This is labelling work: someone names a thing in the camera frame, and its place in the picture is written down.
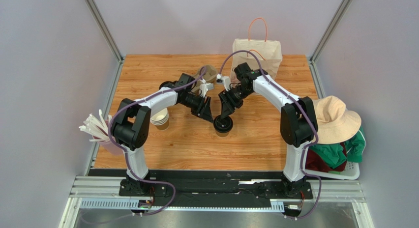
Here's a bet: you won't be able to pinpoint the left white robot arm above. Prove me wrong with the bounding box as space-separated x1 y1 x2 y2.
108 74 214 196

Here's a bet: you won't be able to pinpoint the stack of black lids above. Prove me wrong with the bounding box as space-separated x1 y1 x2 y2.
159 81 173 89

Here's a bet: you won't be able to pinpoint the pink cup with straws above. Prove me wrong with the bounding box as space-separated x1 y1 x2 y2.
79 109 123 155

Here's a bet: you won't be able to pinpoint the dark red garment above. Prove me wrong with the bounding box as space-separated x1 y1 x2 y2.
305 145 347 174

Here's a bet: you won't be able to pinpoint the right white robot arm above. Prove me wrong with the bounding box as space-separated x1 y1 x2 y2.
213 63 318 198

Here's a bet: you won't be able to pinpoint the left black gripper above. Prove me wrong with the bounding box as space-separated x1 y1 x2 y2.
180 94 214 124

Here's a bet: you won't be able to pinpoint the stack of paper cups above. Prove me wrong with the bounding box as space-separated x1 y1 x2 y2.
150 108 170 131

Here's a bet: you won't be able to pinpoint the green garment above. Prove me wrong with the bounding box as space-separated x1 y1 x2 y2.
305 127 366 172

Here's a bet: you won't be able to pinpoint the white plastic basket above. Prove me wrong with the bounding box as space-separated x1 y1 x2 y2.
302 98 360 181

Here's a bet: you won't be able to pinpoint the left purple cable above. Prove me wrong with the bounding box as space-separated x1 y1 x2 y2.
107 66 208 216

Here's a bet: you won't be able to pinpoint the beige bucket hat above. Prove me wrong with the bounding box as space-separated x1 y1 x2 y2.
313 96 361 144

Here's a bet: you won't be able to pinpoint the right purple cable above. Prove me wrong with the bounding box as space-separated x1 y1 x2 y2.
218 50 322 221

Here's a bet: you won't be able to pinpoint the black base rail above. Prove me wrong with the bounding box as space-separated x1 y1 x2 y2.
88 169 314 208

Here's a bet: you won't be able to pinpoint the purple cable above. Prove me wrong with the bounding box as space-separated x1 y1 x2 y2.
218 50 322 221
107 66 208 216

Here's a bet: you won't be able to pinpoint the aluminium frame base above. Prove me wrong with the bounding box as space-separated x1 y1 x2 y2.
59 176 374 228

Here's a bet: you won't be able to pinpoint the paper takeout bag orange handles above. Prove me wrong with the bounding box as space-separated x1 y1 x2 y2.
230 17 283 83

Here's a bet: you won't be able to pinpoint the single black cup lid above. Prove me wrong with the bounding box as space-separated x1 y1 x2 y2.
213 115 234 134

